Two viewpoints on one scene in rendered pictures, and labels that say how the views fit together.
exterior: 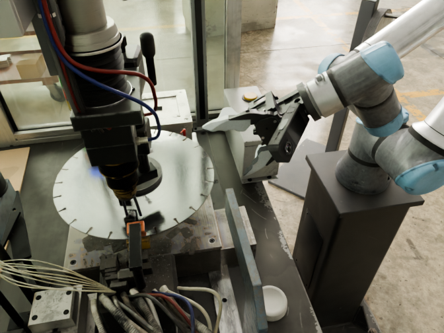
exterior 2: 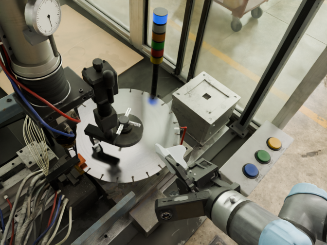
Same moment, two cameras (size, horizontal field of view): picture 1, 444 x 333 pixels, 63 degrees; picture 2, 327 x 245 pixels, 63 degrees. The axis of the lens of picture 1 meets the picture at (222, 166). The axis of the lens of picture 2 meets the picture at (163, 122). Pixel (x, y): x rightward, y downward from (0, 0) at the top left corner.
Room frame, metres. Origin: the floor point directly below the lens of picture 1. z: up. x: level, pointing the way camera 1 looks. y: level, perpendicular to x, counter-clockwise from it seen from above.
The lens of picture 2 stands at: (0.36, -0.21, 1.61)
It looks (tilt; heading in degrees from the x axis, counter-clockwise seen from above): 54 degrees down; 49
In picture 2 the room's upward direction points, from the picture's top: 8 degrees clockwise
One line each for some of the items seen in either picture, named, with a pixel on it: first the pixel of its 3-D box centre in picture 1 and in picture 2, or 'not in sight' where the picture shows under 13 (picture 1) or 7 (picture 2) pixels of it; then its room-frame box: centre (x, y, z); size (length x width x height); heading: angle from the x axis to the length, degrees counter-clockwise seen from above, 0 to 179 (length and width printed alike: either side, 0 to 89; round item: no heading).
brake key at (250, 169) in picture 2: not in sight; (250, 170); (0.82, -0.11, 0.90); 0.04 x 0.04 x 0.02
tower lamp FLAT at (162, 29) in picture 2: not in sight; (159, 25); (0.80, 0.37, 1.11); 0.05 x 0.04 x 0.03; 101
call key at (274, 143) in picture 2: (250, 98); (274, 144); (0.96, -0.09, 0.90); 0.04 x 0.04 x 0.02
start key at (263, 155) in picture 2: not in sight; (263, 156); (0.89, -0.10, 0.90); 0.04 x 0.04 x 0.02
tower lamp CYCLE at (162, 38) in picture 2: not in sight; (158, 33); (0.80, 0.37, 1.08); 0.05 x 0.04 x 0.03; 101
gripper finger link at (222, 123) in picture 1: (226, 117); (173, 152); (0.58, -0.01, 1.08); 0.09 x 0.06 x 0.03; 91
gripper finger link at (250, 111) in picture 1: (251, 121); (178, 172); (0.56, -0.06, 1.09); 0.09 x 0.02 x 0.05; 91
